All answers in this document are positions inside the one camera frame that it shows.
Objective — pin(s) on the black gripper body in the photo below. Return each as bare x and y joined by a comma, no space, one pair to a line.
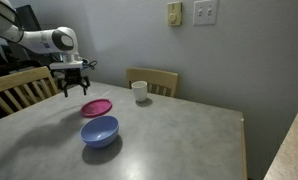
73,75

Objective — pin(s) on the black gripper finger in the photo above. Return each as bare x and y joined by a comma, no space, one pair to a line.
85,85
65,89

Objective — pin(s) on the pink plastic bowl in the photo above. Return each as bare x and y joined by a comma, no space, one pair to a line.
96,107

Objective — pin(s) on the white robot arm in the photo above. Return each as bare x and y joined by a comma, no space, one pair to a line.
39,38

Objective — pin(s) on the blue plastic bowl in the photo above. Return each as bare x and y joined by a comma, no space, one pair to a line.
99,133

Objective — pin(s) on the wooden chair with slatted back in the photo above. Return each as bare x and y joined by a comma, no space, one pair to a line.
19,85
155,78

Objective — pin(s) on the white ceramic mug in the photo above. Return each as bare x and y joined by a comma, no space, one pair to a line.
139,91

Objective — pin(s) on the black monitor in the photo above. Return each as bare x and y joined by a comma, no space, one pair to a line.
29,18

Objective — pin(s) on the beige countertop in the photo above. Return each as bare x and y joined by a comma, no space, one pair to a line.
292,150

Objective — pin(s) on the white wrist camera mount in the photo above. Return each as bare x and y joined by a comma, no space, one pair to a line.
66,64

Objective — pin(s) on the beige wall thermostat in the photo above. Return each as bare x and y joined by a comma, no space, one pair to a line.
174,14

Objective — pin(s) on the white double light switch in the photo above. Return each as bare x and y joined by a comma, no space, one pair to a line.
205,12

